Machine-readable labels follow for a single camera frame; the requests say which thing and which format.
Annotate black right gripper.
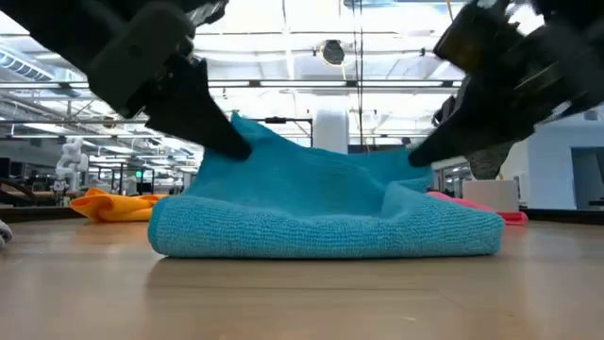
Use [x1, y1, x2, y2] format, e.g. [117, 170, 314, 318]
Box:
[408, 0, 604, 169]

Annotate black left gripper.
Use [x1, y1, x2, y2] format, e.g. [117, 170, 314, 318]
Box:
[87, 0, 253, 162]

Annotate blue microfiber towel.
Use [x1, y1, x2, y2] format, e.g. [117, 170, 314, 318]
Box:
[147, 111, 506, 260]

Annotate pink microfiber towel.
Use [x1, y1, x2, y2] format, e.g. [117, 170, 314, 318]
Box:
[427, 191, 529, 227]

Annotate orange microfiber towel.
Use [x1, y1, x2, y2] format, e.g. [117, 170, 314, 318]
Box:
[70, 187, 169, 223]

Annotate potted plant in white pot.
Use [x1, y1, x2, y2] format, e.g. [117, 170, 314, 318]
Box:
[461, 141, 521, 213]

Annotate black rectangular screen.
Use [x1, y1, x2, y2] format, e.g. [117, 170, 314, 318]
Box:
[347, 143, 411, 155]

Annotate white building column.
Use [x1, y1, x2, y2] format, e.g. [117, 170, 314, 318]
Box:
[313, 106, 349, 155]

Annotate black distant rig frame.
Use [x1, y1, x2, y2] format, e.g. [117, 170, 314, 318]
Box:
[244, 116, 314, 148]

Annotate black vertical ceiling cable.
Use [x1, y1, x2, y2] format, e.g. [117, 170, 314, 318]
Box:
[351, 0, 364, 145]

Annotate round black overhead camera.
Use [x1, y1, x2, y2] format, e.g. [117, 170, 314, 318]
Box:
[320, 39, 346, 67]

